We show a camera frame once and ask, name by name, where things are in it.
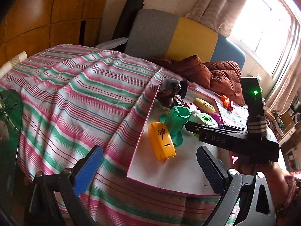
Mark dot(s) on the orange yellow plastic case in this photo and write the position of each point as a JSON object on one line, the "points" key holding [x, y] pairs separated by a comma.
{"points": [[161, 142]]}

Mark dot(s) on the white green round case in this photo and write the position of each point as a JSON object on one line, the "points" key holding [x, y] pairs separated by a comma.
{"points": [[204, 119]]}

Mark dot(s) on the green flanged plastic tube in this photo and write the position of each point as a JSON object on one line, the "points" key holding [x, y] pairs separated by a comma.
{"points": [[174, 120]]}

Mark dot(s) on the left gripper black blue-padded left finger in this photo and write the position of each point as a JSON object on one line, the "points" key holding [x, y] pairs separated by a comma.
{"points": [[43, 209]]}

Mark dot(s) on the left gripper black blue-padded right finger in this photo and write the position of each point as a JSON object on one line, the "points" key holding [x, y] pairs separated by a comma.
{"points": [[250, 193]]}

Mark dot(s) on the dark brown peg disc toy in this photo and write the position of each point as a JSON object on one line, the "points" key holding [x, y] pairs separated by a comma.
{"points": [[169, 99]]}

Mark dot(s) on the striped bed sheet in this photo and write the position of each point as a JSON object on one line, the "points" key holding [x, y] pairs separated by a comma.
{"points": [[76, 97]]}

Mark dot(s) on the beige curtain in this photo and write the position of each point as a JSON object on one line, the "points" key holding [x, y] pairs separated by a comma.
{"points": [[218, 15]]}

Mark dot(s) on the magenta funnel toy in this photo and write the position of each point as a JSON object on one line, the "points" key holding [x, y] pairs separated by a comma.
{"points": [[216, 117]]}

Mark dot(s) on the grey yellow blue headboard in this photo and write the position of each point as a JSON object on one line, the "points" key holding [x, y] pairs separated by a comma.
{"points": [[162, 35]]}

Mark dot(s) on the patterned sleeve forearm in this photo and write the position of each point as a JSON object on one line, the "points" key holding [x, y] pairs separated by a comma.
{"points": [[289, 212]]}

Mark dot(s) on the black cylinder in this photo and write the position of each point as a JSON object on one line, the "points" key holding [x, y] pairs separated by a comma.
{"points": [[176, 86]]}

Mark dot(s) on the rust brown quilt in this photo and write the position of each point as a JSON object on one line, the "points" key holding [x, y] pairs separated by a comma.
{"points": [[221, 77]]}

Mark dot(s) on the yellow perforated oval toy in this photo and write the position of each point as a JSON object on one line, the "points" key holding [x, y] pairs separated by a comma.
{"points": [[204, 106]]}

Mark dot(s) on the pink rimmed white tray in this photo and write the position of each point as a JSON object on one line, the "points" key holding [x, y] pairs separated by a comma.
{"points": [[181, 174]]}

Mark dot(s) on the green glass table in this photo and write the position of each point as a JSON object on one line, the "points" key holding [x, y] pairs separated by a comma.
{"points": [[11, 122]]}

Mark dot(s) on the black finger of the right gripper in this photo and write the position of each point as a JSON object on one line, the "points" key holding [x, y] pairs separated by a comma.
{"points": [[196, 128]]}

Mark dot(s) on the orange plastic block toy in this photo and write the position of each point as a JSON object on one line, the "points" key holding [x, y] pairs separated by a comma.
{"points": [[225, 101]]}

